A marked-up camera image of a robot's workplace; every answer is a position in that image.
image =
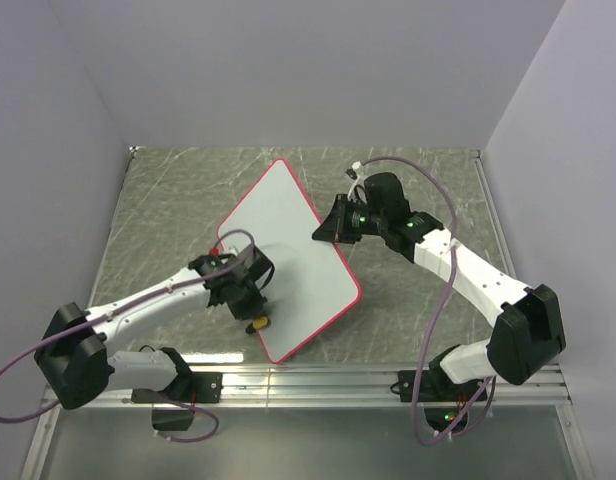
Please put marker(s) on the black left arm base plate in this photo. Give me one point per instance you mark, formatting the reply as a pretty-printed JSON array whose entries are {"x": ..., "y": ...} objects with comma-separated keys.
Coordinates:
[{"x": 198, "y": 388}]

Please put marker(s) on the red-framed whiteboard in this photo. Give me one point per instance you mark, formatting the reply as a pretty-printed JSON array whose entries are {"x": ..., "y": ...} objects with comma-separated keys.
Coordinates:
[{"x": 313, "y": 284}]

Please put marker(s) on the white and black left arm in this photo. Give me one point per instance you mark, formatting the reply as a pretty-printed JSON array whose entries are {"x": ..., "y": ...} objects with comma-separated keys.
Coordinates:
[{"x": 84, "y": 355}]

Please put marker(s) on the yellow and black eraser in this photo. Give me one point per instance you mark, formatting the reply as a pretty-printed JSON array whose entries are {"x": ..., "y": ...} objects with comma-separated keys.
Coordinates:
[{"x": 258, "y": 324}]

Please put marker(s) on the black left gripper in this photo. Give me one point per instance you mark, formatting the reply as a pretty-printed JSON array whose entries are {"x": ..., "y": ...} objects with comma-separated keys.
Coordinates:
[{"x": 253, "y": 308}]

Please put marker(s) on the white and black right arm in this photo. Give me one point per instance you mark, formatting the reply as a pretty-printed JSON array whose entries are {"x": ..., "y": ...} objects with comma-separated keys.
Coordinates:
[{"x": 527, "y": 324}]

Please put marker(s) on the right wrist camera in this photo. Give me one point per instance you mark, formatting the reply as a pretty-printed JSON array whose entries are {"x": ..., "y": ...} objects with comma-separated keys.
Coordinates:
[{"x": 356, "y": 172}]

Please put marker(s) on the aluminium mounting rail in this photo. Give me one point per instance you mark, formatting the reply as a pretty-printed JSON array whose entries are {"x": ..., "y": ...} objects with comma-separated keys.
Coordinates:
[{"x": 353, "y": 386}]

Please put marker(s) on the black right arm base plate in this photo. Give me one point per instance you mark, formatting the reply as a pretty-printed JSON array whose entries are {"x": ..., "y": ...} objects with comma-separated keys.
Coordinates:
[{"x": 434, "y": 387}]

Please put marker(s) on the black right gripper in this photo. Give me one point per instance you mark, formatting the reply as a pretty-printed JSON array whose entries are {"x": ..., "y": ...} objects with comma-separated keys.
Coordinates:
[{"x": 334, "y": 228}]

